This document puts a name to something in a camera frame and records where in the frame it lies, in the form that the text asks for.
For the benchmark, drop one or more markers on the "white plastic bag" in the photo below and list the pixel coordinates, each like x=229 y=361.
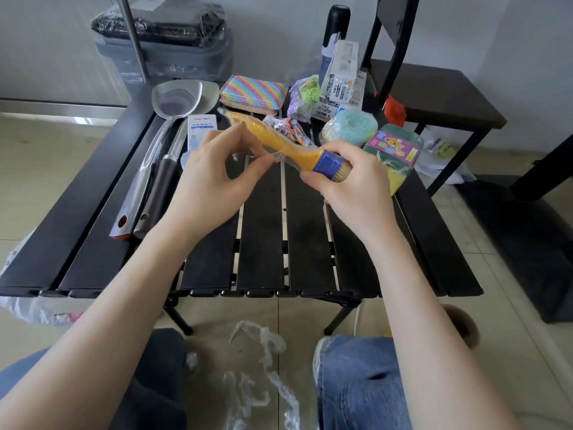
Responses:
x=27 y=308

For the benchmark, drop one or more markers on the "metal pole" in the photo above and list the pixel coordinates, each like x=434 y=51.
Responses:
x=134 y=35

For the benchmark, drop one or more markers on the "person's left thumb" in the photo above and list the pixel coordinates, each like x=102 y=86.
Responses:
x=257 y=165

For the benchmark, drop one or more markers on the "teal mesh scrubber ball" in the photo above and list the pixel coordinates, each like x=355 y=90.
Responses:
x=351 y=125

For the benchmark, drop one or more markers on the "person's right thumb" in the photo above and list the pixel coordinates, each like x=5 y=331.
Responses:
x=318 y=179

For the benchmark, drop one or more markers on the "person's right hand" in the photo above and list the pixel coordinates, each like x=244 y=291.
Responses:
x=362 y=196

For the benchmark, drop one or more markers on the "white printed flat packet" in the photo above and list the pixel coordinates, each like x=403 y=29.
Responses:
x=331 y=112

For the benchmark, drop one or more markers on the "purple and green packet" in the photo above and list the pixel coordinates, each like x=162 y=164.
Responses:
x=302 y=100

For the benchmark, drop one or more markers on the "person's right leg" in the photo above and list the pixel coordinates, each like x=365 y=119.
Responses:
x=358 y=385

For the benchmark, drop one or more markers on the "pack of green yellow sponges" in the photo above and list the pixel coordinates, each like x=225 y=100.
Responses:
x=394 y=147

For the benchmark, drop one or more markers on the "steel spatula with red tip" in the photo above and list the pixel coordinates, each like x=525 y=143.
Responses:
x=177 y=98

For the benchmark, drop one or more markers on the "beige slipper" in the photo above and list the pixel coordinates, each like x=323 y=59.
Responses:
x=463 y=324

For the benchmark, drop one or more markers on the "person's left hand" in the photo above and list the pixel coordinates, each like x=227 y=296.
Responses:
x=206 y=188

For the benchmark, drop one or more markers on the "black thermos bottle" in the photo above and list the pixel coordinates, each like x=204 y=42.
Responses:
x=338 y=22

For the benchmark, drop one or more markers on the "small black orange packet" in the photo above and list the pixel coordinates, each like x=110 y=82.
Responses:
x=288 y=127

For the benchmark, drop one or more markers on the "white shoe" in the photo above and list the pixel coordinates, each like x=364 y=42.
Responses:
x=320 y=353

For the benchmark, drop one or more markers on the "clear crumpled plastic wrap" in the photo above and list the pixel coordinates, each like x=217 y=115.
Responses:
x=264 y=344

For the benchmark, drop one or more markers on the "yellow brush with blue ferrule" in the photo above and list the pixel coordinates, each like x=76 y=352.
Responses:
x=295 y=152

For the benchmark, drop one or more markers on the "white packet with red label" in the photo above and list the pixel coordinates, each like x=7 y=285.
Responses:
x=201 y=127

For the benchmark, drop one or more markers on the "white cardboard box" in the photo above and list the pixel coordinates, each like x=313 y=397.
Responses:
x=345 y=58

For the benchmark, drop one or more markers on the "black folding slat table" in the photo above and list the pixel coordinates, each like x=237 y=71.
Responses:
x=259 y=246

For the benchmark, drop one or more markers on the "black plastic wrapped bundle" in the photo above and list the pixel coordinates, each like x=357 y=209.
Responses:
x=170 y=17

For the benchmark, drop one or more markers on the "person's left forearm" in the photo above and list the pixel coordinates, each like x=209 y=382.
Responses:
x=112 y=317

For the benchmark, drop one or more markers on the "black furniture leg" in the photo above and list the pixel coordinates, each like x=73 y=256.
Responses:
x=546 y=170

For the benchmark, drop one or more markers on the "person's leg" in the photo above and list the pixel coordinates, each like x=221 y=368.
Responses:
x=358 y=385
x=152 y=380

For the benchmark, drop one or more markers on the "grey storage bin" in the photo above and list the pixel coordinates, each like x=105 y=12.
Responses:
x=179 y=58

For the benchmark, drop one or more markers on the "person's left leg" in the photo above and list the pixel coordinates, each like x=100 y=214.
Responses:
x=152 y=380

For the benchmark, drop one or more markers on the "white crumpled papers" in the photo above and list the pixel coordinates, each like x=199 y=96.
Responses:
x=443 y=152

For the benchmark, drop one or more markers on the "person's right forearm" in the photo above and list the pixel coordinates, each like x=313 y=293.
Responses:
x=425 y=317

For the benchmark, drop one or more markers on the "black chair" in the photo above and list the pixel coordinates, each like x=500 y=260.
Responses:
x=438 y=93

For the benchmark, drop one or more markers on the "rainbow striped sponge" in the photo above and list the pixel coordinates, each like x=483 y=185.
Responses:
x=250 y=93

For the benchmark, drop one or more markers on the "clear plastic brush wrapper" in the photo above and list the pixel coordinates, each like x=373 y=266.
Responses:
x=281 y=158

